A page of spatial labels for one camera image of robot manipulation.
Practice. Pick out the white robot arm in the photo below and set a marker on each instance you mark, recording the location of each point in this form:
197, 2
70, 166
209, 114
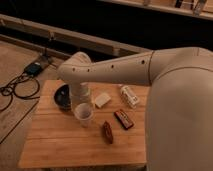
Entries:
179, 108

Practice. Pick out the white rectangular block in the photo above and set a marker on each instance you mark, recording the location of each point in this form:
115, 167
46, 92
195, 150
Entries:
102, 99

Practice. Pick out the dark red snack bar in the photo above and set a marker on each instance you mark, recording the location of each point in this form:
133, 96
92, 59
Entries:
124, 119

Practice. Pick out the wooden rail beam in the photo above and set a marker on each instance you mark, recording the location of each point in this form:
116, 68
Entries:
97, 44

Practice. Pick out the black power adapter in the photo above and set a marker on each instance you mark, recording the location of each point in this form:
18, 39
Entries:
33, 69

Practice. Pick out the brown wrapped snack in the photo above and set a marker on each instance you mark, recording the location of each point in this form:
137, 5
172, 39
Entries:
107, 131

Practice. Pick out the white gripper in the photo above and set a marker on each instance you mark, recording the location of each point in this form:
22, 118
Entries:
79, 93

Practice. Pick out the dark ceramic bowl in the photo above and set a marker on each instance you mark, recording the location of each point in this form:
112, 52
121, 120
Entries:
61, 97

